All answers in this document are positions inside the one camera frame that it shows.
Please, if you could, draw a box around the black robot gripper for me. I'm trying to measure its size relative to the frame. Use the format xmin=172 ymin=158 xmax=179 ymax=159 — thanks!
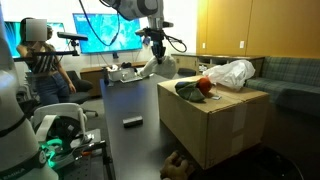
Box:
xmin=135 ymin=27 xmax=166 ymax=64

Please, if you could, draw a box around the white knitted cloth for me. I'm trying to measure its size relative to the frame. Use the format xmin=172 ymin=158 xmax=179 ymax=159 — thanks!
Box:
xmin=138 ymin=55 xmax=176 ymax=79

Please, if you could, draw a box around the plush orange radish toy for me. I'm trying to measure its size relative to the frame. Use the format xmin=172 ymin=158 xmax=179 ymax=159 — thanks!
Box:
xmin=175 ymin=77 xmax=221 ymax=103

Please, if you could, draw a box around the brown plush animal toy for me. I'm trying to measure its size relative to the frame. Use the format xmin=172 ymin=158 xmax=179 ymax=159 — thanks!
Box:
xmin=160 ymin=151 xmax=195 ymax=180

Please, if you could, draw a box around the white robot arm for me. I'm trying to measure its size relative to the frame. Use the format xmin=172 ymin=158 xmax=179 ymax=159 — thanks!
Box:
xmin=0 ymin=9 xmax=59 ymax=180

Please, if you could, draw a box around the cardboard box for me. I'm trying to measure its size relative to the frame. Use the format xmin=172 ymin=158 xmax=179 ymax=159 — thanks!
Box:
xmin=157 ymin=79 xmax=269 ymax=169

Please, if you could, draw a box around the wooden sideboard cabinet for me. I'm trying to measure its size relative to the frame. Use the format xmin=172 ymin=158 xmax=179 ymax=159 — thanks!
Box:
xmin=172 ymin=53 xmax=264 ymax=76

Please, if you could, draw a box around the white plastic bag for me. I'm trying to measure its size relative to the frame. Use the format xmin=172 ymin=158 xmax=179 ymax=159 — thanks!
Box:
xmin=203 ymin=59 xmax=255 ymax=91

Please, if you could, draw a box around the grey whiteboard eraser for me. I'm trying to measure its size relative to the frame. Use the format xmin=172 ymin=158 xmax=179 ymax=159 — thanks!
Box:
xmin=123 ymin=116 xmax=143 ymax=128

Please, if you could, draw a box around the black office chair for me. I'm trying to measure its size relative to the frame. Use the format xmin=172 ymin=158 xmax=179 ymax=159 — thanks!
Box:
xmin=67 ymin=71 xmax=93 ymax=104

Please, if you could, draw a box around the person in striped top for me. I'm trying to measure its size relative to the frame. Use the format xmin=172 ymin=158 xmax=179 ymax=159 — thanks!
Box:
xmin=16 ymin=17 xmax=76 ymax=106

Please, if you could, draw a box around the white VR headset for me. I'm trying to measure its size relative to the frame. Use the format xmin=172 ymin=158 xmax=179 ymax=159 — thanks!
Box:
xmin=31 ymin=103 xmax=87 ymax=161

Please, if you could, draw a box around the green plaid sofa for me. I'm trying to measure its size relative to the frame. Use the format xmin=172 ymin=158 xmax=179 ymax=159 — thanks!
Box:
xmin=246 ymin=56 xmax=320 ymax=117

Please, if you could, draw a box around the wall mounted TV screen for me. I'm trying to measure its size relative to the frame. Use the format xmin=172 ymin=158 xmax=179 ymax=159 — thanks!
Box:
xmin=73 ymin=13 xmax=142 ymax=54

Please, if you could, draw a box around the black camera on stand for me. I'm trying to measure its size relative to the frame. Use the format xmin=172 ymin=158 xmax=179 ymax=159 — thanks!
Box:
xmin=15 ymin=32 xmax=88 ymax=62

